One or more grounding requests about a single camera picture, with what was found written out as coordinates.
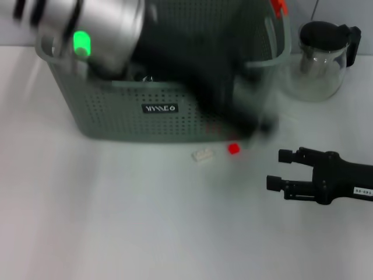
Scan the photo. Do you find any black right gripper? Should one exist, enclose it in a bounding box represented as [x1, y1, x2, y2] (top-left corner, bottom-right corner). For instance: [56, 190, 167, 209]
[266, 146, 373, 206]

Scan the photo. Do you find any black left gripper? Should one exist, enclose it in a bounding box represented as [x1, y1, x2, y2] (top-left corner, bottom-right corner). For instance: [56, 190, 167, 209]
[128, 0, 280, 141]

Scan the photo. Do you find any glass teacup with black holder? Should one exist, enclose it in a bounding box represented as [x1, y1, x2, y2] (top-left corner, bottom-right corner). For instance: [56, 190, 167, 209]
[132, 71, 157, 84]

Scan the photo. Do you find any white plastic brick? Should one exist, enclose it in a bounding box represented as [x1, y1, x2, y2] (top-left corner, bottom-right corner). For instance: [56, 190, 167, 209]
[191, 148, 216, 165]

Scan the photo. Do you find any grey perforated storage bin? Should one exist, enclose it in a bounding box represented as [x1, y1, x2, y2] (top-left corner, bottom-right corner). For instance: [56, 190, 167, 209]
[34, 0, 292, 144]

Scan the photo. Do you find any glass teapot with black lid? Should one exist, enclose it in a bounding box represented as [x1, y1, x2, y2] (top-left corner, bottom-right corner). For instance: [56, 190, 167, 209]
[276, 20, 362, 102]

